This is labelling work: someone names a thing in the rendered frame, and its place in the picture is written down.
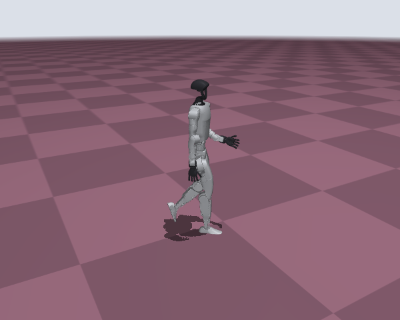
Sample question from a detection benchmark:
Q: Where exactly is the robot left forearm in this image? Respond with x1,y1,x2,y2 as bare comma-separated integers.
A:
209,129,224,142

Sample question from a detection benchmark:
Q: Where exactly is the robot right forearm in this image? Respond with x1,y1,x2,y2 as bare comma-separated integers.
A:
188,136,197,166

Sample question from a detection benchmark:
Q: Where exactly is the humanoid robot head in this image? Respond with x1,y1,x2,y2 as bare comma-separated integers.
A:
191,79,209,105

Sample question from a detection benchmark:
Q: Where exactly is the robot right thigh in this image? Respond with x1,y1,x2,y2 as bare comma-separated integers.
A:
195,156,213,200

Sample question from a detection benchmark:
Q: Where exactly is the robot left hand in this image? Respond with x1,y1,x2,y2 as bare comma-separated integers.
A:
219,135,239,148

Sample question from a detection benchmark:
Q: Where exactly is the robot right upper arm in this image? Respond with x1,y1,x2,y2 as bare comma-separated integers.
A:
188,108,200,144

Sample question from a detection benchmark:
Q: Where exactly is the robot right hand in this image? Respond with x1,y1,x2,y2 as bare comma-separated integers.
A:
188,160,201,182

